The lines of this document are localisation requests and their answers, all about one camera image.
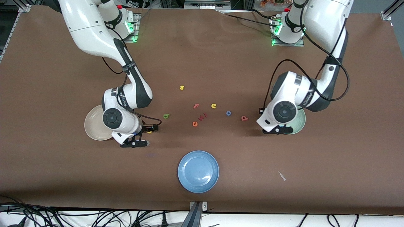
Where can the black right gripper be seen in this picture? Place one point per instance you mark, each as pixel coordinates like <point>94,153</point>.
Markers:
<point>145,128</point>

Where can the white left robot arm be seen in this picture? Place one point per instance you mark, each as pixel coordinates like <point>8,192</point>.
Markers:
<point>322,19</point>

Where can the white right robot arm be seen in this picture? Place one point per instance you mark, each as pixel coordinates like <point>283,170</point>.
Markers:
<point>91,28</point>

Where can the pale green round plate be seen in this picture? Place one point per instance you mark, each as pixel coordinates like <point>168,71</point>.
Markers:
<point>300,124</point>

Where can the beige round plate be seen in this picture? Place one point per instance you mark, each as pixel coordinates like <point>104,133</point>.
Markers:
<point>93,124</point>

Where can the blue round plate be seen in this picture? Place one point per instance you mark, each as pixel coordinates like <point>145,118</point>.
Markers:
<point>198,171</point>

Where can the small white paper scrap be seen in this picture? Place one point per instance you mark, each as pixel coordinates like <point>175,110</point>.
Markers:
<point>282,176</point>

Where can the brown table cover sheet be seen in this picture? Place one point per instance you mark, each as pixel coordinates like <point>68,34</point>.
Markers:
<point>202,56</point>

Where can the black power plug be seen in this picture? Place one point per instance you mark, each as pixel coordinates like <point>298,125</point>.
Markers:
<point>164,220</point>

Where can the orange artificial flowers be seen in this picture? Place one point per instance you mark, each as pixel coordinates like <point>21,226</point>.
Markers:
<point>271,2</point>

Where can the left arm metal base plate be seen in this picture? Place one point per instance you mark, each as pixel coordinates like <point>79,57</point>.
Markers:
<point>287,45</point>

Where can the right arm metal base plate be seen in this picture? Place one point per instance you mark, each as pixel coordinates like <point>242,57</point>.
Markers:
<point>134,40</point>

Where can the aluminium camera mount post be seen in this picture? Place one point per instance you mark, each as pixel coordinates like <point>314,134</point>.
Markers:
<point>196,216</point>

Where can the grey metal frame bracket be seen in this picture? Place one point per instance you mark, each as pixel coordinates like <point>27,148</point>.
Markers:
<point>206,4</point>

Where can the aluminium corner rail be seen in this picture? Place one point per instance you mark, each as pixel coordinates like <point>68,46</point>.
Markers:
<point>385,15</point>
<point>23,8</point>

